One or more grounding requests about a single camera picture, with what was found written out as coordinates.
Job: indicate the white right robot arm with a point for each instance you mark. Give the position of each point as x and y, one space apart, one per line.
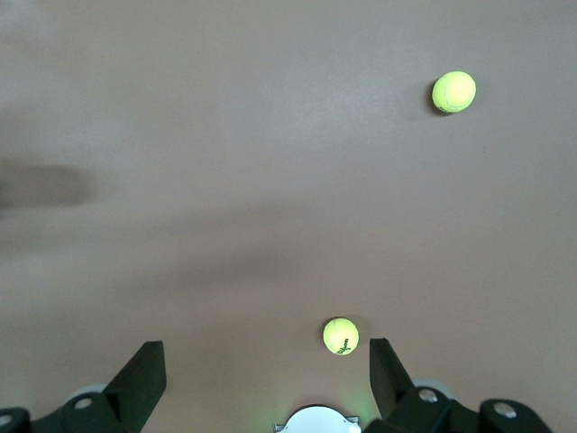
315 421

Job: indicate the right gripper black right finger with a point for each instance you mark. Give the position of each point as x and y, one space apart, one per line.
396 397

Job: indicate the yellow tennis ball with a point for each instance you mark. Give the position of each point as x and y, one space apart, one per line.
340 336
454 92

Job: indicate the brown table mat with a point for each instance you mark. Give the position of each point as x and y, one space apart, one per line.
225 180

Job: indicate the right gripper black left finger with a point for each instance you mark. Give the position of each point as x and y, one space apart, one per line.
135 388

